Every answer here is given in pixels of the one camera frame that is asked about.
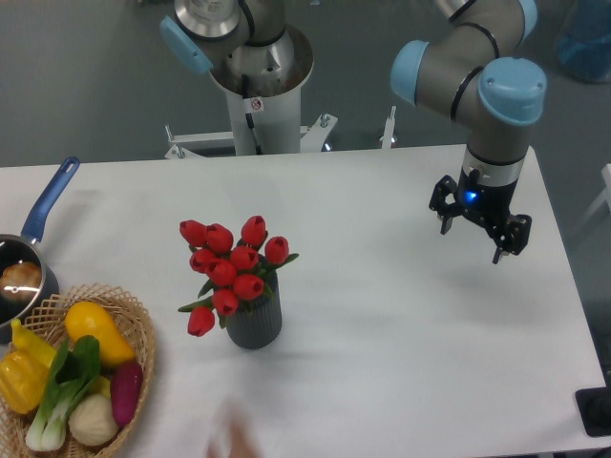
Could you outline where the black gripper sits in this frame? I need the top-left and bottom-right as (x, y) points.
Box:
(429, 175), (532, 264)

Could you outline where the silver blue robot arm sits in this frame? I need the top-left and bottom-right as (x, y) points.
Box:
(160, 1), (547, 257)

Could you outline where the grey ribbed vase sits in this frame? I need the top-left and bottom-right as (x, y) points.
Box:
(225, 257), (283, 350)

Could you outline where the blurred human hand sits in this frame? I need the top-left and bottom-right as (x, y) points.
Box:
(204, 401), (263, 458)

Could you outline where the blue translucent container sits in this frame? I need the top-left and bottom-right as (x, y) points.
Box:
(555, 1), (610, 84)

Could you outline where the black device at edge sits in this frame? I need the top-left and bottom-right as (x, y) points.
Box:
(575, 387), (610, 437)

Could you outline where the red tulip bouquet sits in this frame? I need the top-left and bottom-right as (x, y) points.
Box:
(179, 215), (299, 337)

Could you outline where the woven wicker basket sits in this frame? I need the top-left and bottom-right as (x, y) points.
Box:
(1, 283), (155, 457)

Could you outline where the purple eggplant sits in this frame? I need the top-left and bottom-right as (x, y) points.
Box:
(110, 361), (143, 427)

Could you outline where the yellow squash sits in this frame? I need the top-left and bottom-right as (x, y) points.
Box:
(64, 302), (136, 369)

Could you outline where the green bok choy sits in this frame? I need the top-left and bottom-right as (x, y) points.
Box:
(25, 335), (101, 452)

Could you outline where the white garlic bulb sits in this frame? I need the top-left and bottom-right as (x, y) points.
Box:
(69, 394), (119, 447)

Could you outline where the brown bread roll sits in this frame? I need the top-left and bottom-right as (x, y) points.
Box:
(1, 261), (42, 302)

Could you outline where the yellow banana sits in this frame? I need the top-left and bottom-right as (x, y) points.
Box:
(11, 319), (56, 368)

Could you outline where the yellow bell pepper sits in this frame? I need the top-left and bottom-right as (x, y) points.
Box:
(1, 350), (49, 414)

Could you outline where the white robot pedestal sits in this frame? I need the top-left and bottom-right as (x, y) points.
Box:
(160, 17), (338, 156)

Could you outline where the black pedestal cable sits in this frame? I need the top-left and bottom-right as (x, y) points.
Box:
(241, 74), (263, 156)

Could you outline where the blue handled saucepan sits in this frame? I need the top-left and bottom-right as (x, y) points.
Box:
(1, 156), (80, 344)

